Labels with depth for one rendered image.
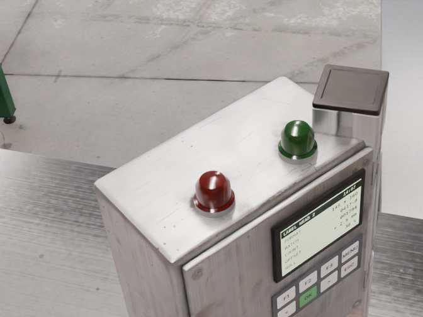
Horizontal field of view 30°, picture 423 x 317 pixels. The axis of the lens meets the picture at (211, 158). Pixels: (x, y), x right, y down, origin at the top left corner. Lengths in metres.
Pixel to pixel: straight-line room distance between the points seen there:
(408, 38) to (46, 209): 0.84
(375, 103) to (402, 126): 1.00
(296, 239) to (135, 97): 2.46
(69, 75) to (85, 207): 1.76
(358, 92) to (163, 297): 0.19
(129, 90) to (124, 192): 2.50
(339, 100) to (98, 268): 0.85
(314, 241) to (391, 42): 1.22
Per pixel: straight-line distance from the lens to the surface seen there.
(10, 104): 2.95
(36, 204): 1.46
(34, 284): 1.33
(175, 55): 3.15
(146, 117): 2.87
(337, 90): 0.54
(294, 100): 0.57
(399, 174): 1.44
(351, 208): 0.56
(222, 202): 0.49
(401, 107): 1.57
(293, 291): 0.57
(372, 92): 0.54
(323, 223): 0.54
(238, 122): 0.55
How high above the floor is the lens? 1.84
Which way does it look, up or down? 43 degrees down
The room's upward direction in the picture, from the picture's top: 7 degrees counter-clockwise
